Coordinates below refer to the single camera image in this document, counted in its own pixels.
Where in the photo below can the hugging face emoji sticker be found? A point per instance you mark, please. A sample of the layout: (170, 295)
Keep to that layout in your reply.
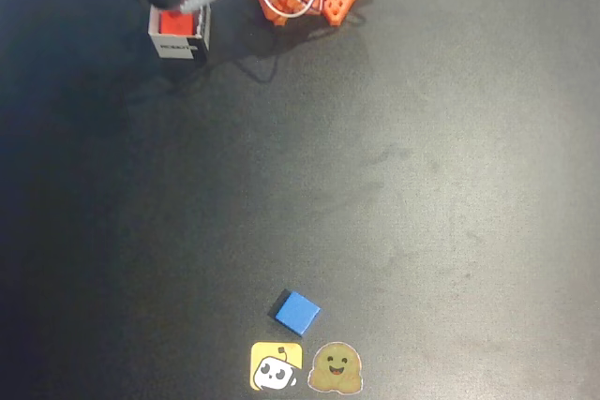
(335, 368)

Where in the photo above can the blue cube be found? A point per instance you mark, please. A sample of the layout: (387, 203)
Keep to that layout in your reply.
(297, 313)

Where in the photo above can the red cube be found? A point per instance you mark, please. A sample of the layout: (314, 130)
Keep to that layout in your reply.
(175, 23)

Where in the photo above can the white cardboard box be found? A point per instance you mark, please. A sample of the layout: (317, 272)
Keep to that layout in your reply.
(178, 46)

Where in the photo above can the yellow robot face sticker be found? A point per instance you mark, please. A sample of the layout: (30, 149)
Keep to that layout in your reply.
(276, 366)

